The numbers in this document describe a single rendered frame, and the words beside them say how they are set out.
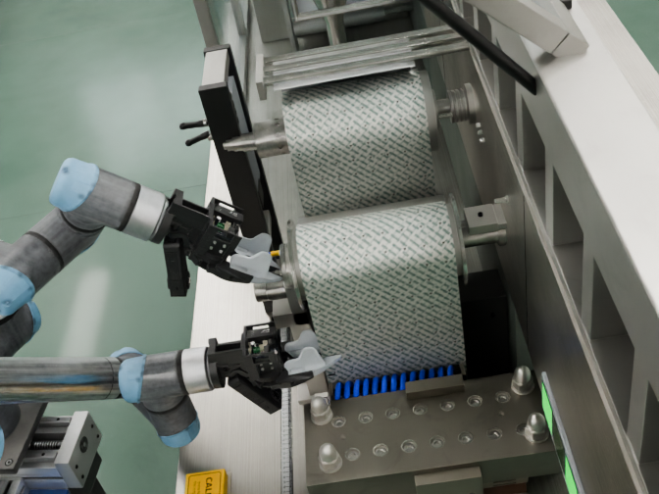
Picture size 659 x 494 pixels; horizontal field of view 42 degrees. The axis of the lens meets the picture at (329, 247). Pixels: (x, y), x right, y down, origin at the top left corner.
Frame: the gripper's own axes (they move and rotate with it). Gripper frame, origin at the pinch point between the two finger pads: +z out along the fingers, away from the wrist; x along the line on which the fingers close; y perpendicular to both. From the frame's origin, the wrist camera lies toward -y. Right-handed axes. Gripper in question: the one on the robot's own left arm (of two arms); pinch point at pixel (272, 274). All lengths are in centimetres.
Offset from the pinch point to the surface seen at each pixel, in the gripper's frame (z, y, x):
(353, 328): 15.2, -0.8, -4.3
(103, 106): -10, -172, 300
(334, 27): 9, 13, 72
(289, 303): 6.9, -6.6, 3.0
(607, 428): 18, 37, -50
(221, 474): 8.9, -35.7, -11.9
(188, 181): 31, -138, 216
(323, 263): 4.5, 8.1, -3.0
